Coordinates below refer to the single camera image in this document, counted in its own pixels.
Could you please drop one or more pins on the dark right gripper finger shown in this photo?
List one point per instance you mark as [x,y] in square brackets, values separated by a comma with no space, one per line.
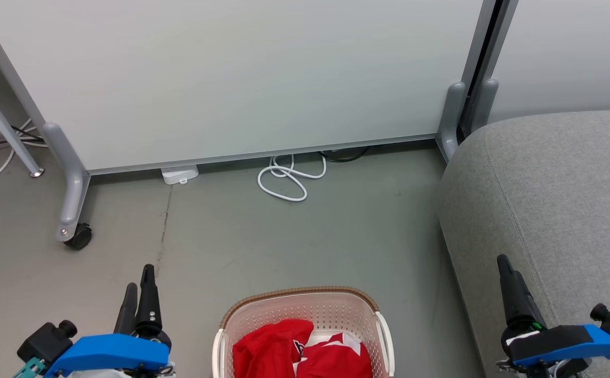
[515,294]

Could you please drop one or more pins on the grey metal table leg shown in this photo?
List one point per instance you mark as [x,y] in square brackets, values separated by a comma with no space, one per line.
[0,126]

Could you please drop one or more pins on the wide white partition panel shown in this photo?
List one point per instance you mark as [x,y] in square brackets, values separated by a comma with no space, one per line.
[231,79]

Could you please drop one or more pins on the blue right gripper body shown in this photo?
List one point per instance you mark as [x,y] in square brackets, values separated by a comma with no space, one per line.
[562,341]

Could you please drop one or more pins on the white power adapter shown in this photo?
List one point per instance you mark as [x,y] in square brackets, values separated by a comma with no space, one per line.
[179,174]

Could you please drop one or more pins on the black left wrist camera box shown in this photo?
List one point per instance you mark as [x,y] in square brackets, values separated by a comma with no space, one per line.
[47,341]

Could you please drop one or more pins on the narrow white partition panel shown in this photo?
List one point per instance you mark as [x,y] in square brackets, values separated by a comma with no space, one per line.
[572,52]

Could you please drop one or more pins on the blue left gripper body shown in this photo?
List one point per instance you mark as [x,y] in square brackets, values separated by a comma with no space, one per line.
[110,354]

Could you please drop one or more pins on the black caster wheel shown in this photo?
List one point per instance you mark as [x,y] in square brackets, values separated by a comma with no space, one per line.
[80,237]

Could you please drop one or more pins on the grey fabric sofa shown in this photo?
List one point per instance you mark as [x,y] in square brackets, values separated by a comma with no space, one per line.
[546,199]

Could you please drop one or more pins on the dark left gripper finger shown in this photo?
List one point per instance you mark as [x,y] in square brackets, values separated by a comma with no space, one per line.
[148,299]
[128,310]

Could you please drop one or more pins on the white plastic laundry basket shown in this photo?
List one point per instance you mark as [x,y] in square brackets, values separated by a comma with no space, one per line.
[310,310]

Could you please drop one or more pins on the grey partition foot with caster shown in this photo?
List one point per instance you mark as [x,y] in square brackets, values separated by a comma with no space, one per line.
[73,184]

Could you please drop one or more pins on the red and white garment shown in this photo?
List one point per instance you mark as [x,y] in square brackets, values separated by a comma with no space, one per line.
[336,362]

